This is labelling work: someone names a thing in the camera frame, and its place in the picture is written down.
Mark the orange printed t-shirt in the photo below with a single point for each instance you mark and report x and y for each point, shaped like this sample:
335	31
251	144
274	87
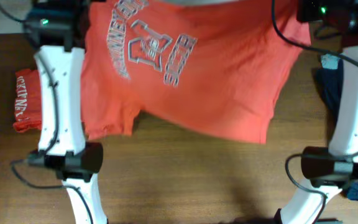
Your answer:
215	69

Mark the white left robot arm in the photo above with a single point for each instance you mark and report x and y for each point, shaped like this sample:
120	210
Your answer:
57	30

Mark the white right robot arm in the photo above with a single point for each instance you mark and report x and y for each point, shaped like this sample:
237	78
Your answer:
328	171

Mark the folded red t-shirt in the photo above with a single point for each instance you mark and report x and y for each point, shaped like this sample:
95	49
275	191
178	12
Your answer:
27	104

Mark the dark navy garment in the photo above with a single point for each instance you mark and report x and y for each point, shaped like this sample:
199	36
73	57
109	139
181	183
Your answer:
329	83

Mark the light blue garment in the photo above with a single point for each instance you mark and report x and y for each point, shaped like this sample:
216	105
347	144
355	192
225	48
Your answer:
329	62

